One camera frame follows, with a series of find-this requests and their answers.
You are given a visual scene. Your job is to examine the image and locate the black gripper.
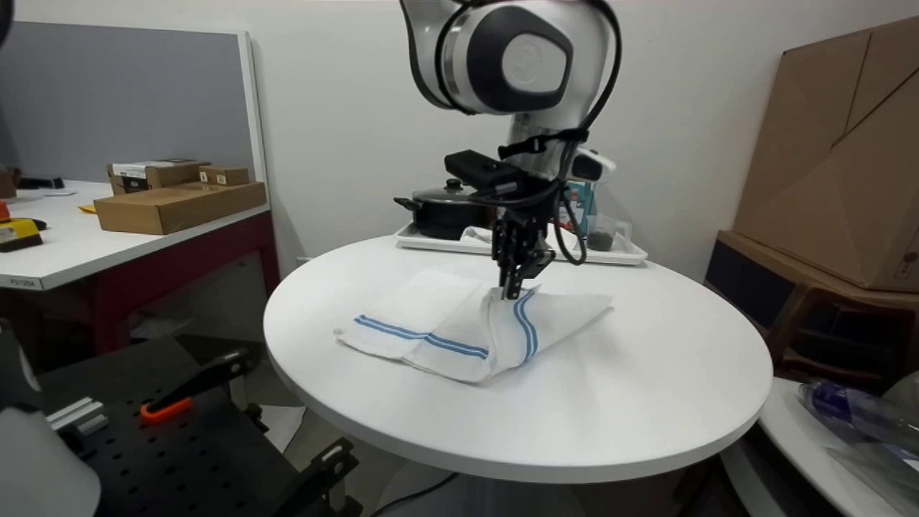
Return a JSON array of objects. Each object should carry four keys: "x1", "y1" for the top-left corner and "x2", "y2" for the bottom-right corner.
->
[{"x1": 492, "y1": 202, "x2": 555, "y2": 298}]

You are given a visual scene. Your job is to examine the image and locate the white towel with blue stripes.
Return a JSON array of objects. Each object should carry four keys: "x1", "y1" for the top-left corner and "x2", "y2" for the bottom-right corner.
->
[{"x1": 335, "y1": 271, "x2": 612, "y2": 386}]

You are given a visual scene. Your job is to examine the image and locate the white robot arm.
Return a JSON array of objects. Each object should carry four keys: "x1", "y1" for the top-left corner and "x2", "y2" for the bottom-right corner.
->
[{"x1": 398, "y1": 0, "x2": 622, "y2": 298}]

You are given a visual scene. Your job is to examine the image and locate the black cooking pot with lid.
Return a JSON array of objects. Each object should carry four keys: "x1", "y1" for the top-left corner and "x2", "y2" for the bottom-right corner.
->
[{"x1": 398, "y1": 179, "x2": 492, "y2": 242}]

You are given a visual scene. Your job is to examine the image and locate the large brown cardboard box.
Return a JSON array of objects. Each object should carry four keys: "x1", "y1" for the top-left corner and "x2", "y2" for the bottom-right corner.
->
[{"x1": 733, "y1": 18, "x2": 919, "y2": 292}]

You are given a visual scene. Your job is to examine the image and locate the black perforated mounting board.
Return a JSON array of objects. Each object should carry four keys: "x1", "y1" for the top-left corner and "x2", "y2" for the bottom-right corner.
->
[{"x1": 39, "y1": 341, "x2": 361, "y2": 517}]

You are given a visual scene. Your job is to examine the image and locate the clear plastic bag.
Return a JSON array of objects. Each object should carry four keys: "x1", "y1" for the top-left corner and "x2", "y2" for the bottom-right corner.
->
[{"x1": 802, "y1": 380, "x2": 919, "y2": 511}]

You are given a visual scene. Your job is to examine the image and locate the flat cardboard box on desk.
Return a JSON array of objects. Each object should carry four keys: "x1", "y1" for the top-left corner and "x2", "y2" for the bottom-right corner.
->
[{"x1": 95, "y1": 183, "x2": 266, "y2": 236}]

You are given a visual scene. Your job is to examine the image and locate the small cardboard box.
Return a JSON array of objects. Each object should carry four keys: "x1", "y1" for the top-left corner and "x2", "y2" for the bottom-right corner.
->
[{"x1": 110, "y1": 160, "x2": 199, "y2": 196}]

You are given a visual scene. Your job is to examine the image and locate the white desk with red side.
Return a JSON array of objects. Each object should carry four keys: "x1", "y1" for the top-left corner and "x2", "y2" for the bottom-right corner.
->
[{"x1": 0, "y1": 180, "x2": 279, "y2": 353}]

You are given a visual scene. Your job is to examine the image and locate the grey partition panel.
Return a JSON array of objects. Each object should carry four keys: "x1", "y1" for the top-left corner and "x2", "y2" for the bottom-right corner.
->
[{"x1": 0, "y1": 21, "x2": 263, "y2": 180}]

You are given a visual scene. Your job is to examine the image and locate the yellow black tool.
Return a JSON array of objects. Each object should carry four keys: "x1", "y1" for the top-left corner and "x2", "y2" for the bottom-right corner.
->
[{"x1": 0, "y1": 218, "x2": 45, "y2": 252}]

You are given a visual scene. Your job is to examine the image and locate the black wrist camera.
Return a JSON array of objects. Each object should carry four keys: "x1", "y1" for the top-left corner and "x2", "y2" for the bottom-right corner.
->
[{"x1": 446, "y1": 150, "x2": 531, "y2": 196}]

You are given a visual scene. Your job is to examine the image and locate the black cable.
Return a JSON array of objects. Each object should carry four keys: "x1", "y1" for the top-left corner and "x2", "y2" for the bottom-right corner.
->
[{"x1": 551, "y1": 141, "x2": 601, "y2": 268}]

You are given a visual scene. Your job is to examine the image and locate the orange handled clamp tool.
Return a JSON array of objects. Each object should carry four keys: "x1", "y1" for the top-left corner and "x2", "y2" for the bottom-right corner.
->
[{"x1": 137, "y1": 347, "x2": 259, "y2": 424}]

